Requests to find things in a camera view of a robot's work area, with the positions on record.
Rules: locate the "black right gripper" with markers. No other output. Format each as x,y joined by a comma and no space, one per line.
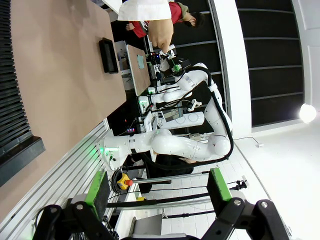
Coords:
183,65

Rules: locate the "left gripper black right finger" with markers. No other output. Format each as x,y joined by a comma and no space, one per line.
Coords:
218,192

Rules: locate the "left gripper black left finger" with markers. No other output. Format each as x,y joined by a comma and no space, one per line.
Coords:
97,195

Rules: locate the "dark printed circuit board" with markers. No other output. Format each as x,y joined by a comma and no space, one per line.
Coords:
153,58

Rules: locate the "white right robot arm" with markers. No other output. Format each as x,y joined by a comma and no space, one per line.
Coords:
175,145

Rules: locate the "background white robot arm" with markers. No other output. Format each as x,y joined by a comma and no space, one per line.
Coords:
190,118
172,96

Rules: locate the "person's right hand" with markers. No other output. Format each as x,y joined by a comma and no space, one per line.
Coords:
162,32

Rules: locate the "yellow emergency stop button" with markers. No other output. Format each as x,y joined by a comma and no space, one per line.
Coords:
123,183

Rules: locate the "teal cloth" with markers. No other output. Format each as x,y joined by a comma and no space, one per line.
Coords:
140,62

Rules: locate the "bystander wearing apron and jacket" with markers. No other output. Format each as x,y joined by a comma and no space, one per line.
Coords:
180,12

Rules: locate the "silver stand pole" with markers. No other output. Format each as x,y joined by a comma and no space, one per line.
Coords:
170,178

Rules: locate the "small white adapter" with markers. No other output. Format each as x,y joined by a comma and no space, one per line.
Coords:
260,145

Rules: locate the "small black tray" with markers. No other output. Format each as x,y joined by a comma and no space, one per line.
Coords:
108,56

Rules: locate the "bright round lamp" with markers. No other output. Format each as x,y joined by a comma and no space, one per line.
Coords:
308,113

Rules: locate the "black ribbed tray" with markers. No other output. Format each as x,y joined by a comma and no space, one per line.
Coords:
12,100

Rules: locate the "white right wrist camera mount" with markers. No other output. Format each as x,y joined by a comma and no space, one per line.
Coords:
165,67

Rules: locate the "black clamp mount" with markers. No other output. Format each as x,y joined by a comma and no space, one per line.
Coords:
240,185

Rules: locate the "aluminium profile table frame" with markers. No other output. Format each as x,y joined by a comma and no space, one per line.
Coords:
75,162

